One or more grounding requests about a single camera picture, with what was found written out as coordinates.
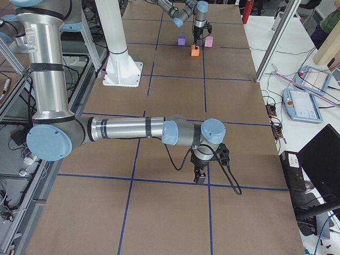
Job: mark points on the teach pendant far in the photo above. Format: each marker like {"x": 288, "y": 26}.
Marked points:
{"x": 315, "y": 79}

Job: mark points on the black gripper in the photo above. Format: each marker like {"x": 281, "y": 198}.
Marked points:
{"x": 197, "y": 32}
{"x": 200, "y": 163}

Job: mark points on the purple foam block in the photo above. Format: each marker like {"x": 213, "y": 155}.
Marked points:
{"x": 181, "y": 40}

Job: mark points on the teach pendant near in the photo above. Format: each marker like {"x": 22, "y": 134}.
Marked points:
{"x": 301, "y": 106}

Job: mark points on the aluminium frame post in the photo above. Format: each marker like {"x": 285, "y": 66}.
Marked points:
{"x": 281, "y": 22}

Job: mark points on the pink foam block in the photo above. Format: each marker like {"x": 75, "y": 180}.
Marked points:
{"x": 209, "y": 41}

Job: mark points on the seated person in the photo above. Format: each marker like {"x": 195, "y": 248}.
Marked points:
{"x": 325, "y": 27}

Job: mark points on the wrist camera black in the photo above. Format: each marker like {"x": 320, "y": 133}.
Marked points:
{"x": 223, "y": 153}
{"x": 208, "y": 27}

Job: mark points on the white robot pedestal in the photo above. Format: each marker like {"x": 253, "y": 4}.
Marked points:
{"x": 121, "y": 69}

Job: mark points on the black computer box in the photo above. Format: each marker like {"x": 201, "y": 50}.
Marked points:
{"x": 292, "y": 171}

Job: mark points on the red cylinder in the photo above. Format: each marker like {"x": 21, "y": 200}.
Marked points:
{"x": 247, "y": 11}

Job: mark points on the orange foam block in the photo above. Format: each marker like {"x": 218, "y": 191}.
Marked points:
{"x": 195, "y": 50}

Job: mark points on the teach pendant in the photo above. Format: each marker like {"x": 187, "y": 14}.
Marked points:
{"x": 315, "y": 79}
{"x": 301, "y": 106}

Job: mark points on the black monitor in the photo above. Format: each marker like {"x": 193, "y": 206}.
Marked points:
{"x": 320, "y": 161}

